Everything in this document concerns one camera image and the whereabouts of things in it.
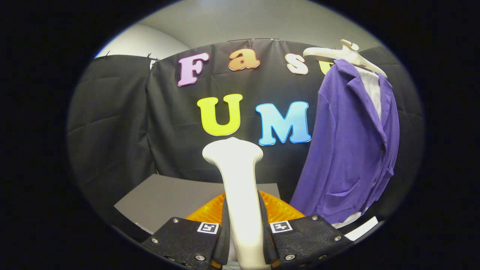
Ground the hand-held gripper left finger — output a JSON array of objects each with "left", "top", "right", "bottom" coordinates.
[{"left": 141, "top": 192, "right": 230, "bottom": 270}]

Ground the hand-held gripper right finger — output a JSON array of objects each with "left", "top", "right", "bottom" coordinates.
[{"left": 258, "top": 190, "right": 355, "bottom": 270}]

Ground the white garment steamer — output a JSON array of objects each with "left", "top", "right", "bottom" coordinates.
[{"left": 202, "top": 137, "right": 271, "bottom": 270}]

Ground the purple jacket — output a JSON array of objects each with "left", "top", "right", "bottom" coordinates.
[{"left": 289, "top": 59, "right": 401, "bottom": 225}]

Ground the white shirt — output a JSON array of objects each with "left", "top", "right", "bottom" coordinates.
[{"left": 332, "top": 66, "right": 382, "bottom": 229}]

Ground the white clothes hanger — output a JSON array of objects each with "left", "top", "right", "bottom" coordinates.
[{"left": 303, "top": 39, "right": 388, "bottom": 78}]

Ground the grey cabinet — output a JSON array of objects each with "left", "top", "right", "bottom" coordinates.
[{"left": 114, "top": 174, "right": 281, "bottom": 235}]

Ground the white paper sheet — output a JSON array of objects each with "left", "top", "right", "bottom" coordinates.
[{"left": 344, "top": 216, "right": 379, "bottom": 241}]

